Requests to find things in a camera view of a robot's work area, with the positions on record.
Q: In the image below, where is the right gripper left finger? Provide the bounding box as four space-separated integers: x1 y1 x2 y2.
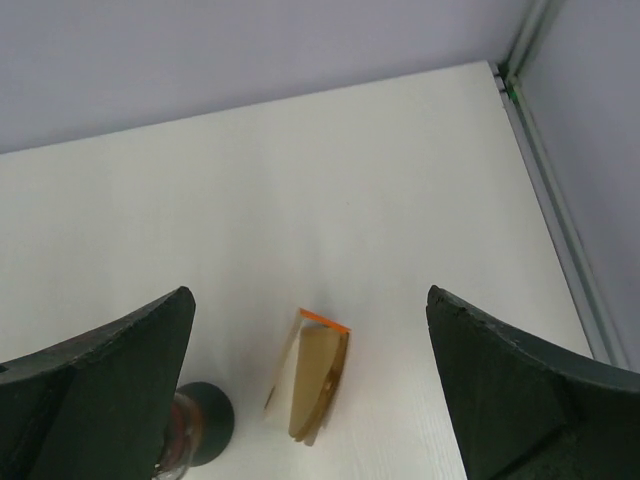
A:
1 287 195 479

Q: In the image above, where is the red-topped dark flask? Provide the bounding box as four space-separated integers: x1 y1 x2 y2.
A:
152 382 235 479

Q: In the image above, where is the right aluminium frame post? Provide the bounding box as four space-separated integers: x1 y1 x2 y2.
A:
494 1 631 370

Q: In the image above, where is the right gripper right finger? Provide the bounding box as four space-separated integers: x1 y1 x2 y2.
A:
426 286 639 479

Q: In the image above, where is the brown coffee filter stack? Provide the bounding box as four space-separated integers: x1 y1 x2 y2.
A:
263 308 351 447

